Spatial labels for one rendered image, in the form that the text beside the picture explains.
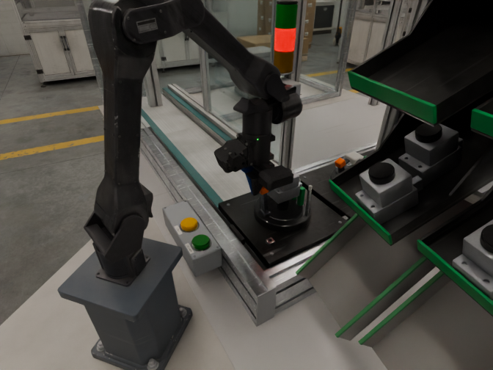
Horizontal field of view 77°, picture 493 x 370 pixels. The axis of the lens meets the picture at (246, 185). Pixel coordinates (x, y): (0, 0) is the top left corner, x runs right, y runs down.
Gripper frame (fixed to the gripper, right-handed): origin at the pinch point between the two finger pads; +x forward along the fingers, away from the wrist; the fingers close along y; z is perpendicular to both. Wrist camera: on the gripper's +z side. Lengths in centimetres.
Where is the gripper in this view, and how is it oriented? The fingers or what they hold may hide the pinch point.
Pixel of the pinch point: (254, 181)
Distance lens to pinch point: 68.0
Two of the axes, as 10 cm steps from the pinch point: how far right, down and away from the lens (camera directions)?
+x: -0.1, 8.3, 5.6
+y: 5.1, 4.8, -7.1
